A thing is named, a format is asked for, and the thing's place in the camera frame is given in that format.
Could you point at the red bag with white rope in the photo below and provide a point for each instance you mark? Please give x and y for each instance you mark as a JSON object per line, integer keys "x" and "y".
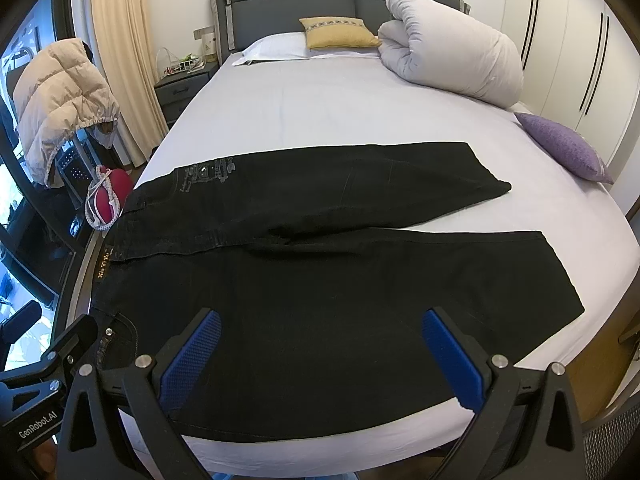
{"x": 106, "y": 197}

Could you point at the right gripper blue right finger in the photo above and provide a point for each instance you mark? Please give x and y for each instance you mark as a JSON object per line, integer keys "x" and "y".
{"x": 487, "y": 389}

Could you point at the white pillow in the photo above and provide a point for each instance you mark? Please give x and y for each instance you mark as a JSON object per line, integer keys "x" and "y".
{"x": 291, "y": 46}

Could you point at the black denim pants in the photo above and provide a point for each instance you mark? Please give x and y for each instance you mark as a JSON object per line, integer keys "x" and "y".
{"x": 318, "y": 274}

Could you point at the beige curtain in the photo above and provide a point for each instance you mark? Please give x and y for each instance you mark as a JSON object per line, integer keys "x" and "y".
{"x": 123, "y": 37}

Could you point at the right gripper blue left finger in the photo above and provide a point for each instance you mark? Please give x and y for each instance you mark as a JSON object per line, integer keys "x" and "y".
{"x": 156, "y": 386}

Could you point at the white wardrobe with black handles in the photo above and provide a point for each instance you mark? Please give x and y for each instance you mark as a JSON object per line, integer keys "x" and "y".
{"x": 581, "y": 69}

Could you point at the purple cushion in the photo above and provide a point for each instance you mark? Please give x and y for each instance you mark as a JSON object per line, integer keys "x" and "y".
{"x": 566, "y": 147}

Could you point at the dark grey nightstand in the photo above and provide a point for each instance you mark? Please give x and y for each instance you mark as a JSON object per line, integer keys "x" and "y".
{"x": 175, "y": 92}

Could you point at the beige puffer jacket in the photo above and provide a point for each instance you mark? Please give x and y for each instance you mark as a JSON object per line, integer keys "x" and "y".
{"x": 59, "y": 93}

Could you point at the white bed mattress sheet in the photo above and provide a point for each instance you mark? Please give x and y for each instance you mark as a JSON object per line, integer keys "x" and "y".
{"x": 281, "y": 106}

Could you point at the yellow decorative cushion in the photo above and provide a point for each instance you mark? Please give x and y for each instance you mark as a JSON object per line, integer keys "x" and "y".
{"x": 330, "y": 32}

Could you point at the items on nightstand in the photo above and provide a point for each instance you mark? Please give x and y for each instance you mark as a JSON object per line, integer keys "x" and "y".
{"x": 168, "y": 64}

